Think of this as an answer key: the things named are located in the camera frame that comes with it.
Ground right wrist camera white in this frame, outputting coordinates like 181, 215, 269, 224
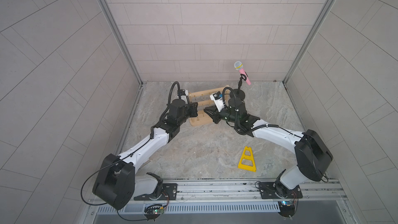
210, 91, 225, 112

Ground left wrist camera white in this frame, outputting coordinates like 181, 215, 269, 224
177, 89, 189, 104

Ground yellow triangular plastic stand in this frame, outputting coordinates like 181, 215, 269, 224
237, 146, 257, 172

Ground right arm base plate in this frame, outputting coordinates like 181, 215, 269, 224
255, 181, 303, 201

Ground pink toy microphone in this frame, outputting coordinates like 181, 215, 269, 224
234, 61, 251, 86

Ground right green circuit board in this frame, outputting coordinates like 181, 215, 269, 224
278, 201, 296, 218

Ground green circuit board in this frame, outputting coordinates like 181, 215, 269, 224
278, 201, 296, 218
144, 204, 165, 220

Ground white ventilation grille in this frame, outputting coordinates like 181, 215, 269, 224
97, 202, 280, 215

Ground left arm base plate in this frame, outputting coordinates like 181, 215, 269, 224
133, 183, 178, 201

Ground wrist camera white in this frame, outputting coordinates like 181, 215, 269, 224
177, 89, 189, 104
210, 91, 225, 112

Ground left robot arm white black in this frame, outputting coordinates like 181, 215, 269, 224
92, 82, 198, 211

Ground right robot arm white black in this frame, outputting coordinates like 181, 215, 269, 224
204, 87, 333, 198

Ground wooden jewelry display stand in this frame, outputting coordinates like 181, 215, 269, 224
189, 85, 229, 127

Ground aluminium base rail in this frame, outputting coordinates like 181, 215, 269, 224
88, 178, 347, 205

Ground left green circuit board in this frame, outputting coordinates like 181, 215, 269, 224
144, 204, 165, 220

